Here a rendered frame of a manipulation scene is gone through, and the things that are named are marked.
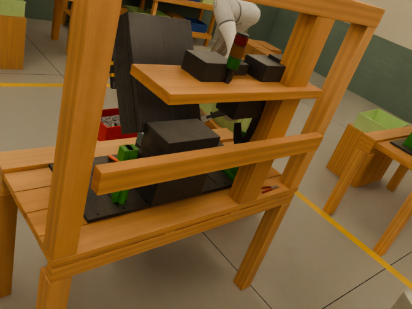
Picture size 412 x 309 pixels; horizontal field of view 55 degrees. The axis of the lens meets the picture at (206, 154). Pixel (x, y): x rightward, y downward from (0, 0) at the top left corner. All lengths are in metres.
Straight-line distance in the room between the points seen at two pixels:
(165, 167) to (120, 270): 1.42
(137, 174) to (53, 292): 0.58
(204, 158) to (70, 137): 0.55
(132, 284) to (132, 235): 1.03
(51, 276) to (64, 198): 0.36
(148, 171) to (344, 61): 1.20
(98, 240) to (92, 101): 0.64
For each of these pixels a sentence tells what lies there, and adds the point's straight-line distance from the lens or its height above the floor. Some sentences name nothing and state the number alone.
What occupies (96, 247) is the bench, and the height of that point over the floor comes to 0.88.
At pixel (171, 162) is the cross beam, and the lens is 1.43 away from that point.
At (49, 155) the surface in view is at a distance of 2.03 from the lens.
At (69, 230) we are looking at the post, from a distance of 1.46.
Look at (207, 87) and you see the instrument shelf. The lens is 1.43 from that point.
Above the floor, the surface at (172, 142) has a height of 1.24.
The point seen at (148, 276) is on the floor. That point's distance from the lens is 2.75.
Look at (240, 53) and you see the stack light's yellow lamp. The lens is 1.49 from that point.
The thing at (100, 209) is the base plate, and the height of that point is 0.90.
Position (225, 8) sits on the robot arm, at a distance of 2.37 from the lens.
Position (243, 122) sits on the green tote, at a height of 0.91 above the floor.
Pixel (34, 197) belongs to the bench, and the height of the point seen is 0.88.
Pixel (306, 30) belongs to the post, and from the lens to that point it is 1.75.
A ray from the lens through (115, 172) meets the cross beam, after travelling 1.31.
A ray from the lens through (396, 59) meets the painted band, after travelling 9.03.
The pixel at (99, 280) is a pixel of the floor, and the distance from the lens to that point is 2.67.
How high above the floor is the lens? 2.00
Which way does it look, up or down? 28 degrees down
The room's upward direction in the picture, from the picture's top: 19 degrees clockwise
